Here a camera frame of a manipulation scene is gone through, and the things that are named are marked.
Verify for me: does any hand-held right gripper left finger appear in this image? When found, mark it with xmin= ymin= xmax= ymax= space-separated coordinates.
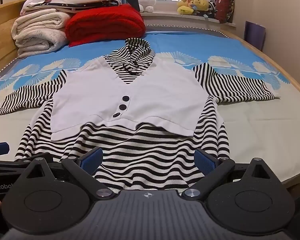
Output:
xmin=17 ymin=147 xmax=117 ymax=201

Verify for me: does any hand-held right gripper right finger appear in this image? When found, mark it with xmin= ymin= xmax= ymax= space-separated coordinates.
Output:
xmin=181 ymin=149 xmax=273 ymax=201

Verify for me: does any striped hooded top white vest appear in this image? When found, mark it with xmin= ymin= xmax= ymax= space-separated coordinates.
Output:
xmin=0 ymin=38 xmax=282 ymax=194

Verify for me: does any blue cream patterned bed sheet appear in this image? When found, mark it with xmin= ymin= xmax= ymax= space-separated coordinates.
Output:
xmin=0 ymin=27 xmax=300 ymax=189

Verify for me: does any folded cream blanket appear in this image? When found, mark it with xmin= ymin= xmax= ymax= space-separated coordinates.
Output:
xmin=11 ymin=9 xmax=72 ymax=58

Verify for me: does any folded red blanket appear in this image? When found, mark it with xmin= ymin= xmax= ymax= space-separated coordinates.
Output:
xmin=65 ymin=4 xmax=147 ymax=47

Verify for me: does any purple board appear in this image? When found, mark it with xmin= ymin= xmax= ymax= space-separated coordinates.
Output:
xmin=244 ymin=21 xmax=267 ymax=52

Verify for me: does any black white striped plush toy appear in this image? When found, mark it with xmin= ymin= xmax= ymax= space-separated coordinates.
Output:
xmin=205 ymin=2 xmax=217 ymax=18

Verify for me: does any dark red cushion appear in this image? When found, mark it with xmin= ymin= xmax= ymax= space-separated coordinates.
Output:
xmin=215 ymin=0 xmax=235 ymax=24

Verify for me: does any yellow plush toy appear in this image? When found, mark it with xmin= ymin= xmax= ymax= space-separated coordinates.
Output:
xmin=193 ymin=0 xmax=211 ymax=12
xmin=177 ymin=0 xmax=195 ymax=15

